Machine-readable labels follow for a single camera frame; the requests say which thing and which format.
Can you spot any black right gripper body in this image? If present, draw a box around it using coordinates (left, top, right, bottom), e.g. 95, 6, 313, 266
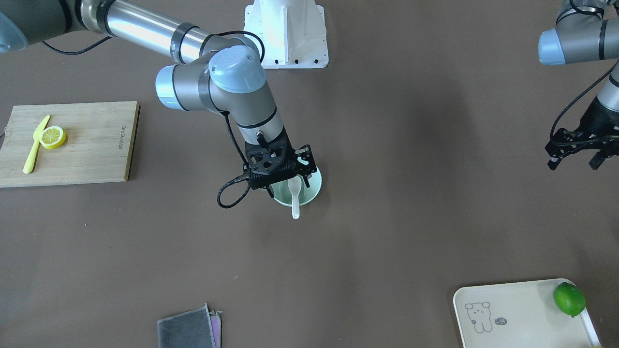
245, 128, 300, 190

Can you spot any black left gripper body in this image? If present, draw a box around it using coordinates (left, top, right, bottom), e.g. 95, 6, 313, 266
576, 97, 619, 156

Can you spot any light green bowl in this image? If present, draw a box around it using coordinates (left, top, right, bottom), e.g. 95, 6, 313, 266
269, 167, 322, 207

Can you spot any white ceramic spoon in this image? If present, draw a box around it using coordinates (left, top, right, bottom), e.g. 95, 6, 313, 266
287, 176, 302, 219

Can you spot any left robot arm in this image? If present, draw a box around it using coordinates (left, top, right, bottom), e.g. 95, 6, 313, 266
538, 0, 619, 170

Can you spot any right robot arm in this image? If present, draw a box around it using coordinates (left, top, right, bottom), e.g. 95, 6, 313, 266
1, 0, 318, 195

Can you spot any green lime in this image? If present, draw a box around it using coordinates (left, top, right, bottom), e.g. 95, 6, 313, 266
553, 282, 586, 318

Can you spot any grey folded cloth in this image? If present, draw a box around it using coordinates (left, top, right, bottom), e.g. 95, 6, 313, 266
157, 304, 222, 348

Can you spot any bamboo cutting board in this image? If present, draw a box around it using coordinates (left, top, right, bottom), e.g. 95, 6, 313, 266
0, 101, 141, 188

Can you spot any cream rabbit tray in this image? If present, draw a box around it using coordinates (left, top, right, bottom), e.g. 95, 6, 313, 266
453, 279, 601, 348

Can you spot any lemon slice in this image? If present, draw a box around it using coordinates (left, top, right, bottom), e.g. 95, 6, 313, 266
39, 126, 68, 149

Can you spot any yellow plastic knife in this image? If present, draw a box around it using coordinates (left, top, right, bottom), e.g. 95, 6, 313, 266
23, 115, 51, 174

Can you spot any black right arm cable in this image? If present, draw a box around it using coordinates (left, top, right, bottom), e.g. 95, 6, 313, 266
41, 30, 266, 209

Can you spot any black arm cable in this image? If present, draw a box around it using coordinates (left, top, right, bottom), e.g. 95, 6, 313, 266
549, 0, 619, 141
41, 30, 266, 209

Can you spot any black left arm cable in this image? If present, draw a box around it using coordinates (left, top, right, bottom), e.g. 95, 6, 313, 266
549, 0, 619, 141

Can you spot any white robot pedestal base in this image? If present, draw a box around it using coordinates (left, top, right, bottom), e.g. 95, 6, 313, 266
244, 0, 329, 69

